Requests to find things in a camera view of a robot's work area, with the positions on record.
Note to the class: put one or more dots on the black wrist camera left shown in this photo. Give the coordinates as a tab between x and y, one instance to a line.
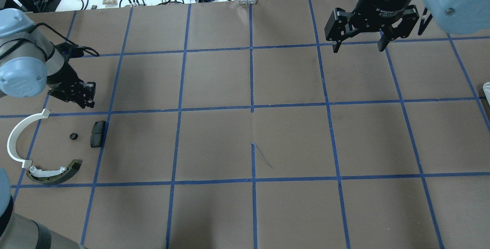
70	51

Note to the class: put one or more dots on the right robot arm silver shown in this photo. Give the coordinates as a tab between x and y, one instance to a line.
452	16

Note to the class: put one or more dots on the green curved brake shoe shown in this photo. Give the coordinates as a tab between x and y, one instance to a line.
54	177

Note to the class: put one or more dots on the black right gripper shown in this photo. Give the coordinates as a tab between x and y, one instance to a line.
377	2

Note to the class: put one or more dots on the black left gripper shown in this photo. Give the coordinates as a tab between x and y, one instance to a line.
66	77

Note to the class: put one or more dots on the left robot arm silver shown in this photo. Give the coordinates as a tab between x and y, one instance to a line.
30	62

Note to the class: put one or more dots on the white curved plastic bracket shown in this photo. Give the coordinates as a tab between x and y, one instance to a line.
17	131

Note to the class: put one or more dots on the black brake pad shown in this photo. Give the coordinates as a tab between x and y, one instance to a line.
97	134

